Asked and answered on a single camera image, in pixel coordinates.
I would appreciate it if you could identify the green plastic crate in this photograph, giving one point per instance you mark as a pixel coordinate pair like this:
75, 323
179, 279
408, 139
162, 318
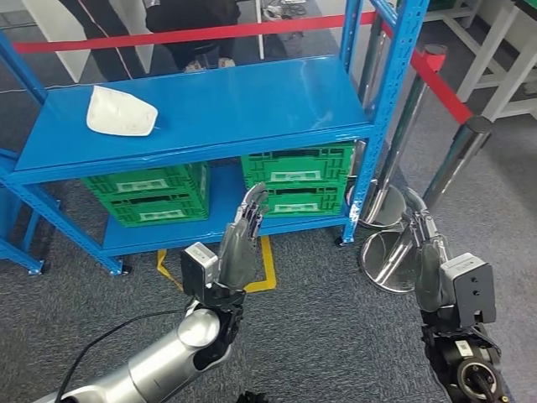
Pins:
298, 178
155, 194

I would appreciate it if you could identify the person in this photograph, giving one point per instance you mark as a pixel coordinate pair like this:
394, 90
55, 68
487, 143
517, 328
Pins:
188, 22
105, 39

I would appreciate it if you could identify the white table with green top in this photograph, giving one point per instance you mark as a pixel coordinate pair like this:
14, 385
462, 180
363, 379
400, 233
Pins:
486, 55

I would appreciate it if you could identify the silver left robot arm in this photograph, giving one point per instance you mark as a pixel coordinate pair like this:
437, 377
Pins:
164, 359

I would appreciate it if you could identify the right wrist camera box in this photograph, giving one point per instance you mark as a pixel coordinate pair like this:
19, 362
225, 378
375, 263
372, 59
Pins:
472, 292

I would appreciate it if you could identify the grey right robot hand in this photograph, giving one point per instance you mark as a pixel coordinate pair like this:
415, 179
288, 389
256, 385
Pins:
428, 278

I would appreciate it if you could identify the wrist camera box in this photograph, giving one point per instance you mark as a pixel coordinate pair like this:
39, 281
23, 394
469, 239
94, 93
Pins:
472, 292
197, 272

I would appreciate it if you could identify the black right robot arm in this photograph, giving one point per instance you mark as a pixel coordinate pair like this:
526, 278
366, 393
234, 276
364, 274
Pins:
465, 367

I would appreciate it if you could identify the long blue metal shelf rack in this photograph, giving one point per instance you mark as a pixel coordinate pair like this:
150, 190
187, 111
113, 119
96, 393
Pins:
231, 105

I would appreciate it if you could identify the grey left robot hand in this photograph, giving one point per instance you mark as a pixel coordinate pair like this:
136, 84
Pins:
239, 258

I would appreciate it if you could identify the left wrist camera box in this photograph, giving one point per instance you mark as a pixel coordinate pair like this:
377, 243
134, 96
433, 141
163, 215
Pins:
197, 272

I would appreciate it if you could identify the white plastic mirror cover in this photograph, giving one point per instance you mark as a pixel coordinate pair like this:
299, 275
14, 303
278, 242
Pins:
119, 114

